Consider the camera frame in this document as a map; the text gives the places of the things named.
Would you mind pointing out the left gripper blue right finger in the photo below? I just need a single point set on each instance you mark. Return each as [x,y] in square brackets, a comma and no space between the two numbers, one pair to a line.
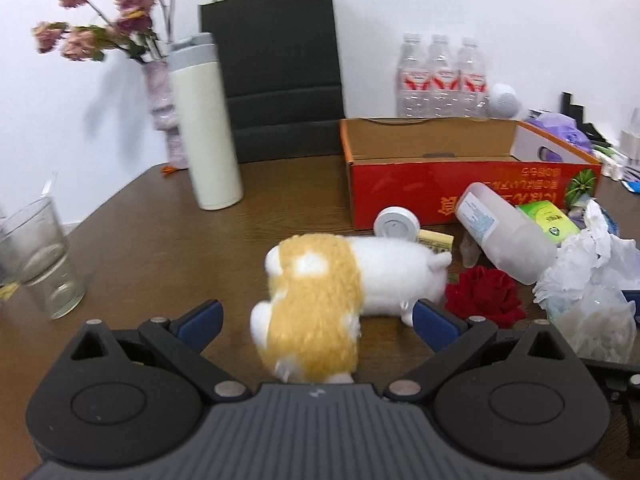
[437,327]

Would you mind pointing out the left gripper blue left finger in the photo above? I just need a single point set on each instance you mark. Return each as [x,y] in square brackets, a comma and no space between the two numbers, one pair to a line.
[200,326]

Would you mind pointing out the red fabric rose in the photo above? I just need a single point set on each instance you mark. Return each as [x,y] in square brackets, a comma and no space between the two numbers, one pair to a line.
[485,292]

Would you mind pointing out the frosted white plastic bottle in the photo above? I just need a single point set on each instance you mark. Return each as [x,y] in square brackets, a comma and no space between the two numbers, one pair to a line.
[511,241]

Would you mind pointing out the white and tan plush toy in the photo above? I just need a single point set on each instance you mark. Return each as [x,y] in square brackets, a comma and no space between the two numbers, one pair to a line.
[321,286]

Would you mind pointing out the white plastic wrap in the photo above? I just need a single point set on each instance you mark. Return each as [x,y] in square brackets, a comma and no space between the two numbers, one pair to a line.
[583,292]

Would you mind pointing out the green tissue packet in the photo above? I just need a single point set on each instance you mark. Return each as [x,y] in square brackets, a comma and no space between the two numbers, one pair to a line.
[551,219]

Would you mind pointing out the pale yellow eraser block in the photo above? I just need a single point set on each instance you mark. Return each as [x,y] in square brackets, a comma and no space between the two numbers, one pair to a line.
[436,241]

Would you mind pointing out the white round disc device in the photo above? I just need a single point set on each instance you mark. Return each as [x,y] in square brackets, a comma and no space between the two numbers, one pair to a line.
[397,222]

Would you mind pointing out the red cardboard box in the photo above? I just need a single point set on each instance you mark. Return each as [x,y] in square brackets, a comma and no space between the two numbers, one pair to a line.
[425,165]

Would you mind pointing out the clear glass cup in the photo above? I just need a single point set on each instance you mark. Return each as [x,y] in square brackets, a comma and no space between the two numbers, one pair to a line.
[35,253]

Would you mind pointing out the cream thermos bottle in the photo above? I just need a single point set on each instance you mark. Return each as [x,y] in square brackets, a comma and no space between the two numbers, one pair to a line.
[204,121]

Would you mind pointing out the white round robot figure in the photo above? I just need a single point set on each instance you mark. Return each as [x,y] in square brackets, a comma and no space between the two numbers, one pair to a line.
[503,102]

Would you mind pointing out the purple tissue pack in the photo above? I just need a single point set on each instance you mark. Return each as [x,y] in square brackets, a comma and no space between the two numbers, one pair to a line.
[563,127]

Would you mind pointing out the middle water bottle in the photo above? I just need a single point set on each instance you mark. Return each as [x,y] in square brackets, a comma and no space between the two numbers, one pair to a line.
[444,77]

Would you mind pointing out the water bottle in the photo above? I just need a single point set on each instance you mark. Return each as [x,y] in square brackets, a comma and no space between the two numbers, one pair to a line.
[413,78]
[473,78]
[444,77]

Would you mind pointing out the right water bottle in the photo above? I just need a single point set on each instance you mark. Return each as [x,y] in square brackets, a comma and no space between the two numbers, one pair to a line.
[473,78]

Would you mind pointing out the left water bottle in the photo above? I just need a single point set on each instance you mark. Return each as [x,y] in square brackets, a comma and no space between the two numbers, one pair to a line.
[413,78]

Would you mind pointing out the black paper bag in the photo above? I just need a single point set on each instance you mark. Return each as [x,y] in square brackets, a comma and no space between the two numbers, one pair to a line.
[282,76]

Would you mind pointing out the dried pink flower bouquet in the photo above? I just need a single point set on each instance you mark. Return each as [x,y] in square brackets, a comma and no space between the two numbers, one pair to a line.
[142,29]

